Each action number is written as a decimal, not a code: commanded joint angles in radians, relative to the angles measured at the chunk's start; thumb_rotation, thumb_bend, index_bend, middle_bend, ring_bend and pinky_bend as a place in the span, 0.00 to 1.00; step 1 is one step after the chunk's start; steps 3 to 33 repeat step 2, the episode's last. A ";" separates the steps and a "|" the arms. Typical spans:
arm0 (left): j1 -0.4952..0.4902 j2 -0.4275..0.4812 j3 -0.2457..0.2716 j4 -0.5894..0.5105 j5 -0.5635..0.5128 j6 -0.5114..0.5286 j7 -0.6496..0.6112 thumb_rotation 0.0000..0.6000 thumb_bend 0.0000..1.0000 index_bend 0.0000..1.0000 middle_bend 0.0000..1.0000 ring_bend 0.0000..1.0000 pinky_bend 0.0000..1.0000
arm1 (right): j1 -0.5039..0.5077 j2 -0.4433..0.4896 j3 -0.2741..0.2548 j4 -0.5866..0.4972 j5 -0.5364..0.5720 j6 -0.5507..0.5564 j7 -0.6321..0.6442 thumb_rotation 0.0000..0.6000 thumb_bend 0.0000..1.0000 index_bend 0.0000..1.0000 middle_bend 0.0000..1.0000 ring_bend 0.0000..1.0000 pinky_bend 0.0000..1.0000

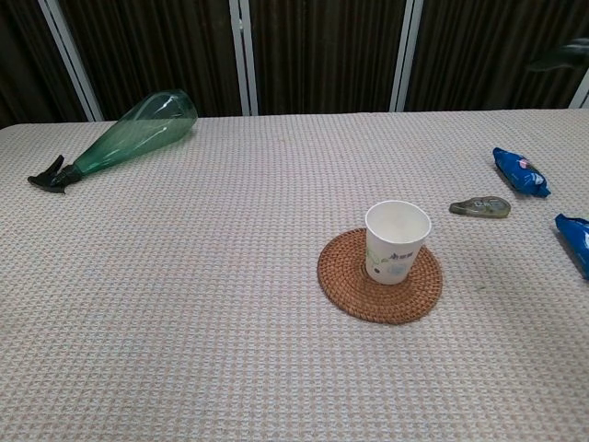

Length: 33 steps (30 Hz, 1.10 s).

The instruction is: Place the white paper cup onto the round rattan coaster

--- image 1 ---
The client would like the white partition frame post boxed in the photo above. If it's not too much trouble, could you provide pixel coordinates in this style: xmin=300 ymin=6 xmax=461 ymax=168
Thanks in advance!
xmin=569 ymin=72 xmax=589 ymax=110
xmin=389 ymin=0 xmax=424 ymax=112
xmin=38 ymin=0 xmax=103 ymax=122
xmin=228 ymin=0 xmax=260 ymax=117

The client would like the translucent correction tape dispenser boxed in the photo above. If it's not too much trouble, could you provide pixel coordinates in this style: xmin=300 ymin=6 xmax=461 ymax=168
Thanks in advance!
xmin=449 ymin=195 xmax=512 ymax=218

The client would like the white paper cup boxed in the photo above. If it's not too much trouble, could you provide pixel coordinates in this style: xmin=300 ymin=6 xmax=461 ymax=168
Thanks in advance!
xmin=364 ymin=200 xmax=433 ymax=285

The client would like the dark pleated curtain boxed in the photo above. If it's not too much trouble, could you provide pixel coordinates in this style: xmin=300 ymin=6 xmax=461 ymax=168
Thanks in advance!
xmin=0 ymin=0 xmax=589 ymax=130

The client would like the green plastic spray bottle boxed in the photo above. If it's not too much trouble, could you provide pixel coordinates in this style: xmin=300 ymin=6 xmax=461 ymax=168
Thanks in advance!
xmin=27 ymin=89 xmax=199 ymax=195

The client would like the blue snack packet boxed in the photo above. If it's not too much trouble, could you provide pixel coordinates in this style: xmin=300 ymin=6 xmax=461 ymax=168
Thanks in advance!
xmin=553 ymin=213 xmax=589 ymax=281
xmin=491 ymin=146 xmax=552 ymax=200

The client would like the checkered woven tablecloth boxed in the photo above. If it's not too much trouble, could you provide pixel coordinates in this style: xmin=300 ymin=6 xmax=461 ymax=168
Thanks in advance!
xmin=0 ymin=109 xmax=589 ymax=442

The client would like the brown round woven coaster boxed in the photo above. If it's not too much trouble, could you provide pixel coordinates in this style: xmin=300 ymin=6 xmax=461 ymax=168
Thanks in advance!
xmin=317 ymin=227 xmax=444 ymax=326

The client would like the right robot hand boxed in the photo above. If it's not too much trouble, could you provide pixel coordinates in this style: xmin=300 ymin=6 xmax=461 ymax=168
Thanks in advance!
xmin=525 ymin=37 xmax=589 ymax=74

